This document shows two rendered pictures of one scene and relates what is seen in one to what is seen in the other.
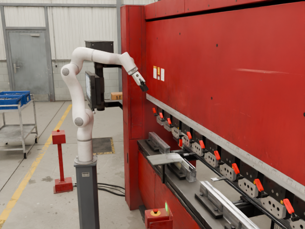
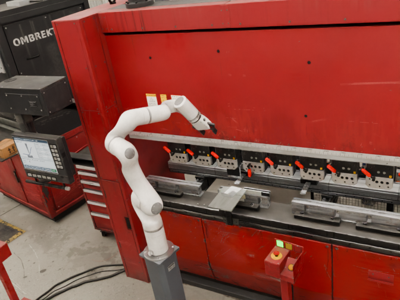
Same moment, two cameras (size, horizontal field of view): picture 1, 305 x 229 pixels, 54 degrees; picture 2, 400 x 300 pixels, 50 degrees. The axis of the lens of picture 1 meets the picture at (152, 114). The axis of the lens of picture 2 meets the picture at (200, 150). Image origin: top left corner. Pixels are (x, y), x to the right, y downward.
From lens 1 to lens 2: 183 cm
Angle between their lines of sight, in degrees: 38
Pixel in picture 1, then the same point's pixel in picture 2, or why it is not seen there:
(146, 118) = not seen: hidden behind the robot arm
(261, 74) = (390, 85)
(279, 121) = not seen: outside the picture
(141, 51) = (111, 78)
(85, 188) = (174, 282)
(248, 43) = (366, 59)
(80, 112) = (153, 196)
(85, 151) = (163, 239)
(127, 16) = (84, 35)
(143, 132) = not seen: hidden behind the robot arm
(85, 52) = (141, 116)
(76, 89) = (138, 169)
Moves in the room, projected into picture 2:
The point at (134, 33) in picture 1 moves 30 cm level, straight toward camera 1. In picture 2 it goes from (97, 56) to (124, 60)
